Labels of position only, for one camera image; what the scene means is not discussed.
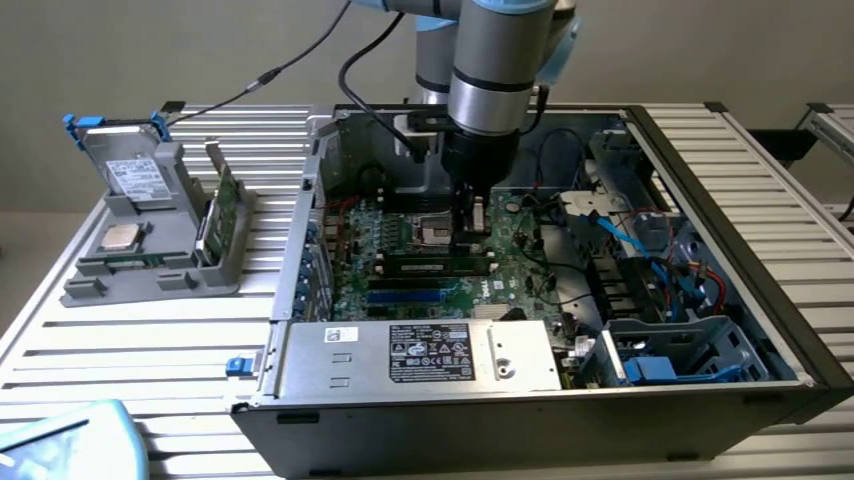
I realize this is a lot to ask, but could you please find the blue disk bracket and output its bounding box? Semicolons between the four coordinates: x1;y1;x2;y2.
61;111;172;152

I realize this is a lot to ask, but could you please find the metal CPU socket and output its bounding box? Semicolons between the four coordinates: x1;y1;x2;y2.
398;213;463;250

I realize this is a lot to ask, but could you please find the black expansion slot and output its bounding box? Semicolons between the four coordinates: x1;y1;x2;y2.
367;278;444;292

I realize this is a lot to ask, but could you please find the looping black camera cable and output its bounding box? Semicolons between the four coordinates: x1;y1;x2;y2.
336;10;428;166

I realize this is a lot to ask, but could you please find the installed green RAM stick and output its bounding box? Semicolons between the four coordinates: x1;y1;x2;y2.
380;251;499;277

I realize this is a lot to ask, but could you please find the open black PC case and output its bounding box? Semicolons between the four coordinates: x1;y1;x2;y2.
230;102;854;480

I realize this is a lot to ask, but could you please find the metal slat side table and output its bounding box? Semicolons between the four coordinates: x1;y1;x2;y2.
797;102;854;224

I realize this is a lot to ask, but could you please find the long black cable with connector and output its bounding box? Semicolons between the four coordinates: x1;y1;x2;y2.
163;0;355;127

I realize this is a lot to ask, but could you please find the blue expansion slot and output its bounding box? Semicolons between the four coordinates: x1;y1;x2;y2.
364;290;447;304

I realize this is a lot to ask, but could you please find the thin black wire loop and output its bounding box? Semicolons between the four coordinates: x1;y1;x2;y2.
535;128;597;187

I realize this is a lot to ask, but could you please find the red wire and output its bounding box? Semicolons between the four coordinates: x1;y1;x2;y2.
693;259;730;307

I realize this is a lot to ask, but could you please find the silver chipset heatsink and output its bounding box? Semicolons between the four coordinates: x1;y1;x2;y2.
472;304;523;322

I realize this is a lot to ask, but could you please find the grey plastic parts rack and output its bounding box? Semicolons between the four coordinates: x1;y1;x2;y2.
59;141;263;309

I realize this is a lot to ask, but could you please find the silver hard disk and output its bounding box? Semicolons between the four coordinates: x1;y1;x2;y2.
83;124;168;204

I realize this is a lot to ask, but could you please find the green graphics card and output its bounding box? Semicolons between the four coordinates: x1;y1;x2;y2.
194;136;243;267

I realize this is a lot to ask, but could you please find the blue case latch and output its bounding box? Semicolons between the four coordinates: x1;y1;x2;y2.
224;353;259;377

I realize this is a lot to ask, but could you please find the green Dell motherboard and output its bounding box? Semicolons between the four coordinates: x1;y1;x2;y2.
318;187;575;329

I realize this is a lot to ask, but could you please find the teal plastic object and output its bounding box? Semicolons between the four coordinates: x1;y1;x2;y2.
0;398;152;480

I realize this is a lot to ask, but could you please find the silver CPU chip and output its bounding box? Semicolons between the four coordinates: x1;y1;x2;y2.
97;223;156;252

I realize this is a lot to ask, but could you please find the grey metal disk bay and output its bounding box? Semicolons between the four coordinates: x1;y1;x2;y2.
578;314;770;389

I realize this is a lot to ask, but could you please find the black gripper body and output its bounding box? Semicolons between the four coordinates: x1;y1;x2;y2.
439;128;522;196

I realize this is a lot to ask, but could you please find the blue SATA wire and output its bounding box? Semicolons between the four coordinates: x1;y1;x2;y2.
585;210;703;321

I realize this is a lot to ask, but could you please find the silver power supply unit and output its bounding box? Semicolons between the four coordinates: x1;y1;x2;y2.
271;319;563;397

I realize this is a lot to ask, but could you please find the metal drive cage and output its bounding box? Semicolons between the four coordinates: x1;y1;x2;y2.
556;128;683;262

